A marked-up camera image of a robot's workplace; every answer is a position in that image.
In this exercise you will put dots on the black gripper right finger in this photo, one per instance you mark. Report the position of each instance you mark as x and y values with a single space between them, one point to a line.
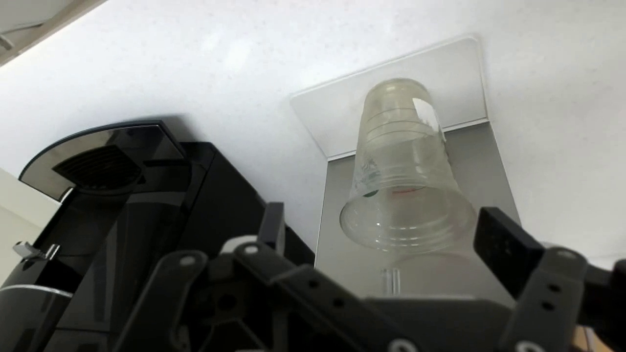
540 285

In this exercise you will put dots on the black coffee machine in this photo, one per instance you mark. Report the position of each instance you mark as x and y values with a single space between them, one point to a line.
149 207

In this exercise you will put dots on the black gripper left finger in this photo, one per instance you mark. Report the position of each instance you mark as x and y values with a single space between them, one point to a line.
294 293

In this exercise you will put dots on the clear plastic cup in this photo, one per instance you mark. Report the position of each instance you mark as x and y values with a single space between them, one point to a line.
403 168

